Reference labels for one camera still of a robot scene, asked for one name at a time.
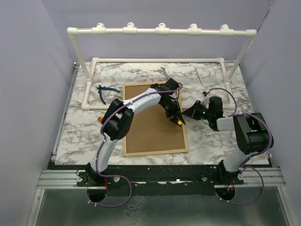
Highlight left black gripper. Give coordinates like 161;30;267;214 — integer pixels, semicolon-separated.
160;98;185;127

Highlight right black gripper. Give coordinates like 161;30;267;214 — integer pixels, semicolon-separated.
182;100;212;121

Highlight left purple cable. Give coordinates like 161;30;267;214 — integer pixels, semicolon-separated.
87;82;183;207

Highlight blue handled pliers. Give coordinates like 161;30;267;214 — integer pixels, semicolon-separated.
96;85;120;105

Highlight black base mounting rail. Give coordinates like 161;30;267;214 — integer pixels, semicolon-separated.
77;165;244;196

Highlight wooden picture frame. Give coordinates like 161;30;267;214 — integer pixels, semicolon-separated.
123;82;189;157

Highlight large grey wrench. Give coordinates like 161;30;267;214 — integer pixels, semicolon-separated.
158;67;170;80

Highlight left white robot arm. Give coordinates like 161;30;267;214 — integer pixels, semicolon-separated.
87;78;185;186

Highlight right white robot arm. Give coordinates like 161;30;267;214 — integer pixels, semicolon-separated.
182;96;273;184

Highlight white PVC pipe rack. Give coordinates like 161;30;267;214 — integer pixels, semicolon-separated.
67;22;257;110

